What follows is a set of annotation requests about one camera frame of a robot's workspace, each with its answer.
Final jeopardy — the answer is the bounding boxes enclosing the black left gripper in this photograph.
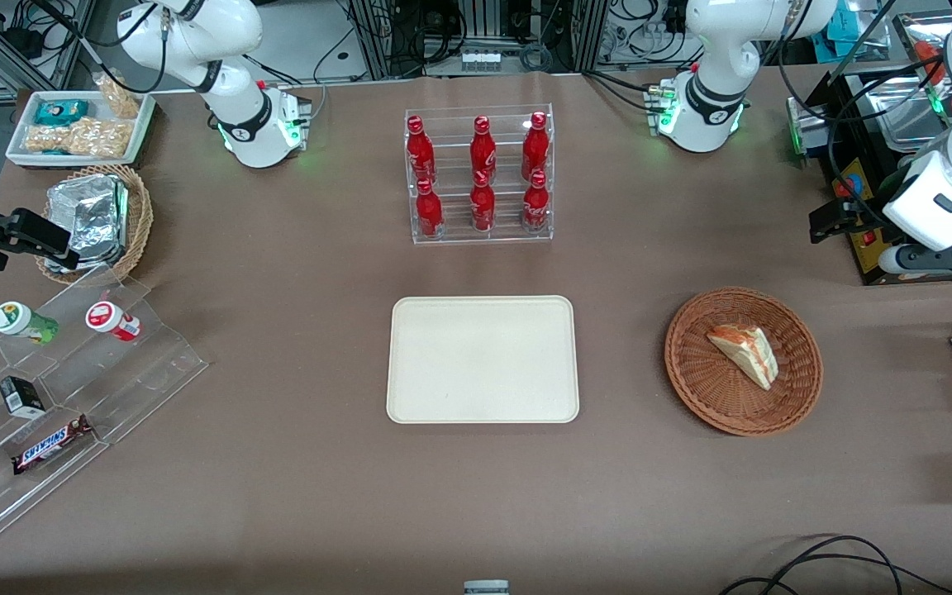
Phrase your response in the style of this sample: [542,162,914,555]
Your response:
[809,197,887,245]

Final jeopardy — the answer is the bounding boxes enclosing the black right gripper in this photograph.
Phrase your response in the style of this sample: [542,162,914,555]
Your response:
[0,207,73,273]

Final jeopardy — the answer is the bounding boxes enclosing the triangle sandwich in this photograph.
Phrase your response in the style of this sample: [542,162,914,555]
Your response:
[707,324,778,391]

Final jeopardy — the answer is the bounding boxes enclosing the light wicker basket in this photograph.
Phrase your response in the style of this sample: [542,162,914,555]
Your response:
[34,164,155,286]

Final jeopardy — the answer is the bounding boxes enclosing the silver metal tray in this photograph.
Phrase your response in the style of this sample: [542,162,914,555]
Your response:
[786,70,952,158]

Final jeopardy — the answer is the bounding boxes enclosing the white rectangular tray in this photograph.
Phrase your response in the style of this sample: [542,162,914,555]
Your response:
[5,89,157,169]

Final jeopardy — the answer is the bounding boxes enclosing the brown wicker basket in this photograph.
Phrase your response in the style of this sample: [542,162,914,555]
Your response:
[664,286,824,437]

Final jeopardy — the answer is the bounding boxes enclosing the cream plastic tray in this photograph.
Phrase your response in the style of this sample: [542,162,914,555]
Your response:
[386,295,580,425]

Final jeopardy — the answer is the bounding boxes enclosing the silver foil container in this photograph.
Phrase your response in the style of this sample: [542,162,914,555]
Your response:
[45,174,130,275]

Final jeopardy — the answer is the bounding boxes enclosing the green yogurt cup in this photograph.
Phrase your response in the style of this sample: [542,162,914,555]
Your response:
[0,301,60,345]

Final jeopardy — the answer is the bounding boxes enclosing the large clear nut bag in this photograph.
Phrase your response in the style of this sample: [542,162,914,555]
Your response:
[23,117,131,159]

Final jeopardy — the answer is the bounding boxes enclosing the red yogurt cup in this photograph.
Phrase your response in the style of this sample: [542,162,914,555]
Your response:
[85,301,143,342]

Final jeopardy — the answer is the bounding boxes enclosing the teal snack packet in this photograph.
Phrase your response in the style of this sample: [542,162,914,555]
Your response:
[34,99,90,126]

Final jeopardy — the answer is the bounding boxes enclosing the small clear nut bag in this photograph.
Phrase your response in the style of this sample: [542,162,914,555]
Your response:
[94,73,143,121]

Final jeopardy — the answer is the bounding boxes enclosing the small black box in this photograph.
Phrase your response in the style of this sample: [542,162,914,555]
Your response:
[0,376,47,418]

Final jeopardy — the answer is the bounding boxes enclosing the clear acrylic stepped stand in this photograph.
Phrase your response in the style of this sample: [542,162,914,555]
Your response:
[0,264,211,559]

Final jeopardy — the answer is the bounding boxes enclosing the snickers chocolate bar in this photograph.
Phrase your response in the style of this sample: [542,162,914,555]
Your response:
[12,415,95,475]

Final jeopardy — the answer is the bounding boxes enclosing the red cola bottle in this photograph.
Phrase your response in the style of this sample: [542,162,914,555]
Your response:
[522,169,550,234]
[406,116,437,184]
[469,116,497,179]
[521,112,551,179]
[415,178,445,239]
[470,171,497,232]

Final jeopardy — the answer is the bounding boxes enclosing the clear acrylic bottle rack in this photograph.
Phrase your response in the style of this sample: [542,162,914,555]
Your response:
[404,104,555,245]

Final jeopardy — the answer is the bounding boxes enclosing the black cable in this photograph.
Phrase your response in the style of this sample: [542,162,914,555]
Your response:
[720,535,952,595]

